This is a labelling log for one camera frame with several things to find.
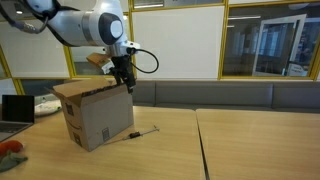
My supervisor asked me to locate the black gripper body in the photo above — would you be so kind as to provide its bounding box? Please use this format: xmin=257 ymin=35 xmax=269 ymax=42
xmin=111 ymin=54 xmax=134 ymax=75

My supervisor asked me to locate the small dark cable piece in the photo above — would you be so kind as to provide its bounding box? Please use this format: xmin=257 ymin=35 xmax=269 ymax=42
xmin=103 ymin=125 xmax=160 ymax=146

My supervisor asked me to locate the brown cardboard shipping box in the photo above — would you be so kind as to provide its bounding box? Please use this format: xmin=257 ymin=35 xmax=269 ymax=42
xmin=49 ymin=78 xmax=135 ymax=152

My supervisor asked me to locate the grey upholstered bench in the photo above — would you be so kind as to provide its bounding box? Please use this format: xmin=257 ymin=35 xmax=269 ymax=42
xmin=131 ymin=79 xmax=320 ymax=114

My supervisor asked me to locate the dark open laptop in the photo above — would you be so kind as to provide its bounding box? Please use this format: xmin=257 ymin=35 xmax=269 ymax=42
xmin=0 ymin=94 xmax=35 ymax=143

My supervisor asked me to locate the red orange plush toy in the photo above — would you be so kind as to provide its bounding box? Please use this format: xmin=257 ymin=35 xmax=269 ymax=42
xmin=0 ymin=139 xmax=24 ymax=158

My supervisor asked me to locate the green cloth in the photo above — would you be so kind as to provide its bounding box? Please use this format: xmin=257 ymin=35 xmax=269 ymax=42
xmin=0 ymin=151 xmax=28 ymax=174

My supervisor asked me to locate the gold wrist camera bar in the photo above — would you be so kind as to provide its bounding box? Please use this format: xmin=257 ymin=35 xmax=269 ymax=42
xmin=86 ymin=52 xmax=116 ymax=75

